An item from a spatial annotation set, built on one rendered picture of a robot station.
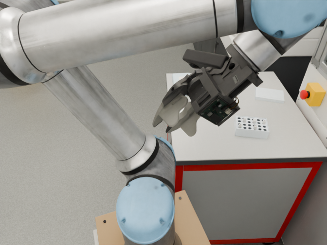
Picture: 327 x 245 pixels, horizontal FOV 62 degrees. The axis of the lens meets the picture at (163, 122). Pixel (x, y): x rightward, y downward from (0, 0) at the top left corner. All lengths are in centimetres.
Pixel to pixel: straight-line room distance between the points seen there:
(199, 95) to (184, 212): 42
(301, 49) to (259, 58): 125
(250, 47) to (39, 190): 176
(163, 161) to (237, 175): 54
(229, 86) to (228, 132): 67
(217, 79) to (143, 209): 28
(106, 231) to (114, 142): 31
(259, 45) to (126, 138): 32
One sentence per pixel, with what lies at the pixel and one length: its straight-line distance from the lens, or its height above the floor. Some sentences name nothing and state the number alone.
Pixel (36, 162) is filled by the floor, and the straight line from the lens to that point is 221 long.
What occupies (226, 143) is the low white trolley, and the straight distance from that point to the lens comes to 109.
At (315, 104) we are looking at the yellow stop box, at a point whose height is 85.
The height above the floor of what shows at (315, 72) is 93.
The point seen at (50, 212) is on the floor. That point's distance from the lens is 190.
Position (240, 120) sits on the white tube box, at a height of 79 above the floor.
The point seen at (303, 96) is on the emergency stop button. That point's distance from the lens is 123.
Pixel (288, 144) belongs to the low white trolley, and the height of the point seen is 76.
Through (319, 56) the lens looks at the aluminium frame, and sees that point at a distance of 129.
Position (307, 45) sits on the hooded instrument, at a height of 87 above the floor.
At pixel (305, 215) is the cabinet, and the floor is 39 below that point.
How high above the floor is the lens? 150
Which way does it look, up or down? 40 degrees down
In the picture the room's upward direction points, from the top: straight up
